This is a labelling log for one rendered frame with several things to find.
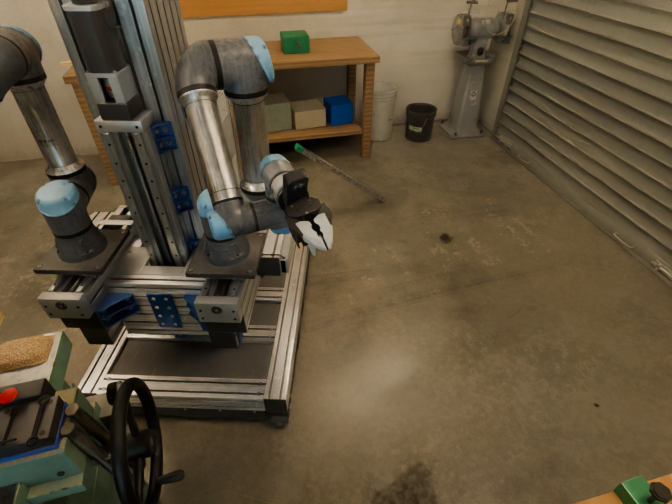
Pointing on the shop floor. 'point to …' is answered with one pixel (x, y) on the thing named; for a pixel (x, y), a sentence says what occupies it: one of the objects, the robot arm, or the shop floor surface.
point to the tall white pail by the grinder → (383, 110)
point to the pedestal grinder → (474, 65)
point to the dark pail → (420, 121)
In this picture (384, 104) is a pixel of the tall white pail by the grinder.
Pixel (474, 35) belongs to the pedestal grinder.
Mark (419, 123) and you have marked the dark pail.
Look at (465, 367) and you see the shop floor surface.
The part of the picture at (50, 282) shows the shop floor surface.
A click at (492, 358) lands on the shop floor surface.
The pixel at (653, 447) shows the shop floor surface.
